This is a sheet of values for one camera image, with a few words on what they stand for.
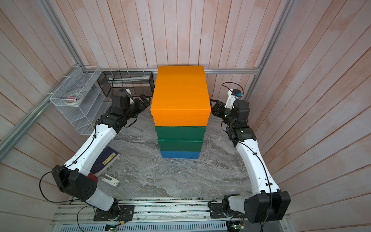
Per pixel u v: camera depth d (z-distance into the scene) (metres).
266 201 0.38
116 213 0.67
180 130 0.69
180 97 0.61
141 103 0.68
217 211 0.73
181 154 0.93
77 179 0.40
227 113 0.61
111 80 0.88
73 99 0.74
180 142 0.75
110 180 0.82
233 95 0.62
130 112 0.63
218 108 0.62
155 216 0.73
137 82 0.88
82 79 0.84
